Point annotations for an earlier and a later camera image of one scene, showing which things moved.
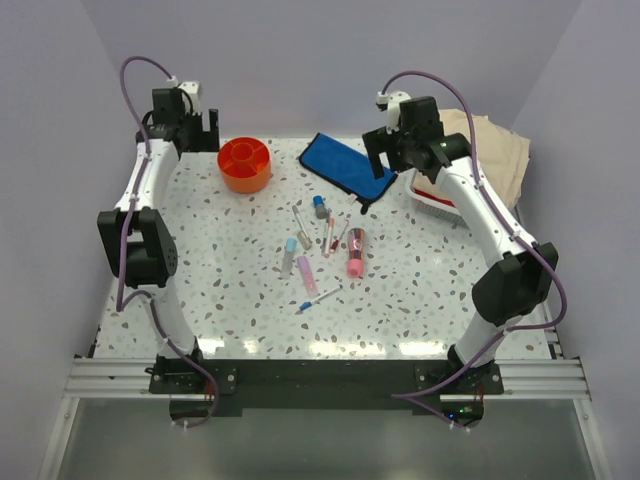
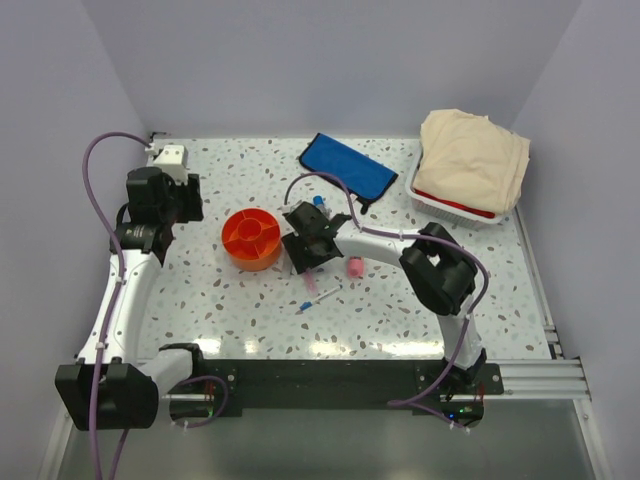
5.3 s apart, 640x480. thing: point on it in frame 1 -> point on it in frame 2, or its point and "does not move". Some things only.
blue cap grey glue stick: [319, 204] does not move
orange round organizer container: [245, 163] -> [251, 239]
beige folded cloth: [503, 156] does not move
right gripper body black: [403, 159] -> [303, 255]
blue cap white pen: [308, 304] does not move
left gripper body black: [199, 140] -> [184, 203]
